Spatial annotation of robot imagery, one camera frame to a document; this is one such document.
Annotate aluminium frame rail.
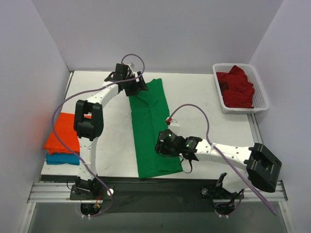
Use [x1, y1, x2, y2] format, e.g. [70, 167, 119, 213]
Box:
[28, 114, 289, 203]

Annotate dark red t-shirt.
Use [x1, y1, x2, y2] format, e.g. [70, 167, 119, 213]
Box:
[216, 65, 255, 108]

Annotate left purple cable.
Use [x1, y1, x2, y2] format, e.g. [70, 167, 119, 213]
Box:
[52, 53, 146, 217]

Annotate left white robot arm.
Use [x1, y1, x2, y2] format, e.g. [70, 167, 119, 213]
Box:
[73, 63, 149, 200]

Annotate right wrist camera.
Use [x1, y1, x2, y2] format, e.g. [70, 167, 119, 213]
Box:
[167, 119, 180, 134]

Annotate white plastic basket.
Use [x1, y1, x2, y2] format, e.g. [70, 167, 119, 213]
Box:
[212, 63, 269, 114]

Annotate folded blue t-shirt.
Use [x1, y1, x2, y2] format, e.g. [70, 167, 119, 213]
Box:
[46, 153, 80, 166]

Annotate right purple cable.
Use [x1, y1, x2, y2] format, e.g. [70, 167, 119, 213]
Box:
[166, 103, 277, 216]

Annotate purple cable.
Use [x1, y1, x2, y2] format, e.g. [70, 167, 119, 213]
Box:
[52, 53, 146, 217]
[166, 103, 277, 216]

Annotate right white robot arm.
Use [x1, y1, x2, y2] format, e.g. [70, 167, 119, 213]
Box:
[155, 129, 282, 198]

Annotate green t-shirt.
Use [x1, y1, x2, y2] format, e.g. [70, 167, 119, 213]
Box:
[129, 79, 182, 179]

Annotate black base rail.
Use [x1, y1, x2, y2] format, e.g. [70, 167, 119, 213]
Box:
[68, 180, 243, 216]

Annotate folded orange t-shirt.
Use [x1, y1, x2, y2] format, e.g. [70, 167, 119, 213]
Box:
[43, 113, 80, 155]

